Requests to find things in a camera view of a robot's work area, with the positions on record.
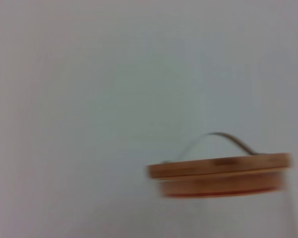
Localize round wooden jar lid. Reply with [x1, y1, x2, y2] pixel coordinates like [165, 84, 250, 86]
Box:
[146, 153, 294, 199]

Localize metal lid bracket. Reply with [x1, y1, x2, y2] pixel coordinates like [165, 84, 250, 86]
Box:
[163, 132, 259, 164]

